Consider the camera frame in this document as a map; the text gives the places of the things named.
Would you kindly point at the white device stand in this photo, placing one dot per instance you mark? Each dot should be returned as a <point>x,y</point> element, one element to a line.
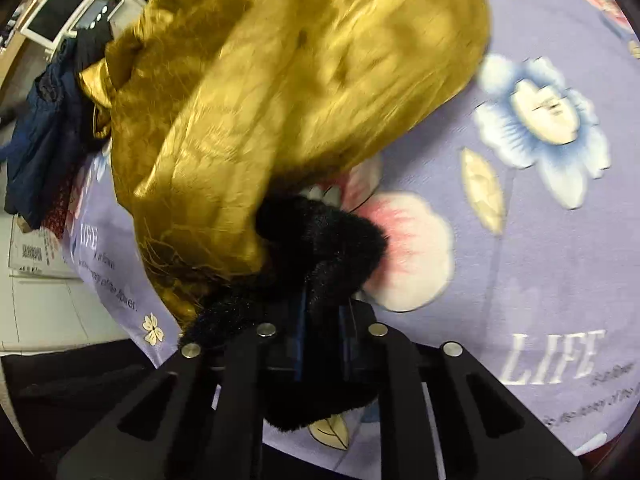
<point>107,2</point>

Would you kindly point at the white labelled cardboard box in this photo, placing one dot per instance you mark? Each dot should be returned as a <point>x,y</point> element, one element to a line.
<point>35,252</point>

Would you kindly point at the black ribbed garment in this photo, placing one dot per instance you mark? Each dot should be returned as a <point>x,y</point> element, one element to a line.
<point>92,45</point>

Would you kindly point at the red patterned cloth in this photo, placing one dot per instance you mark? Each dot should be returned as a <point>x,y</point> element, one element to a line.
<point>60,205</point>

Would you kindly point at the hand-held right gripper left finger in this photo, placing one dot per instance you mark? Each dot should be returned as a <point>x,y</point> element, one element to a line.
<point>247,365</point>

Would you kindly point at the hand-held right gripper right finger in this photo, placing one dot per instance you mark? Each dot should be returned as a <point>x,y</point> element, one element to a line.
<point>400,365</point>

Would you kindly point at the purple floral bed sheet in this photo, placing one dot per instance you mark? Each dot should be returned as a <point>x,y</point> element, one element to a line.
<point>525,260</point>

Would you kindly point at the navy blue garment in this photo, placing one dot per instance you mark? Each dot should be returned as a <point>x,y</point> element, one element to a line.
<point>42,135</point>

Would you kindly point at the gold jacket with black fur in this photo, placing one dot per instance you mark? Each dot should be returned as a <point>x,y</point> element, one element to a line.
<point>280,85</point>

